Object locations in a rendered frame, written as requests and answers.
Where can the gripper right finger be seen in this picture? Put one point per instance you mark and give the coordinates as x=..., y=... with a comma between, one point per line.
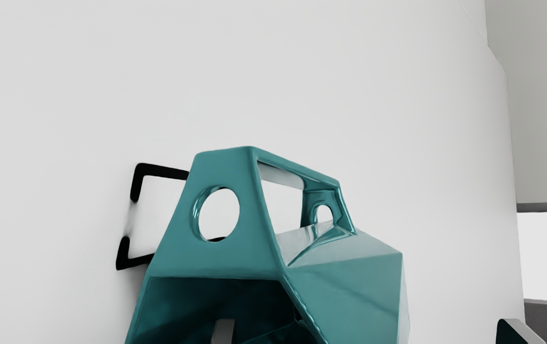
x=515, y=334

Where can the teal faceted mug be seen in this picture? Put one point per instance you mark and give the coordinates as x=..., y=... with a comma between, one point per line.
x=340, y=282

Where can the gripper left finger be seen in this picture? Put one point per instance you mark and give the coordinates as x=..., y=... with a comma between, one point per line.
x=223, y=333

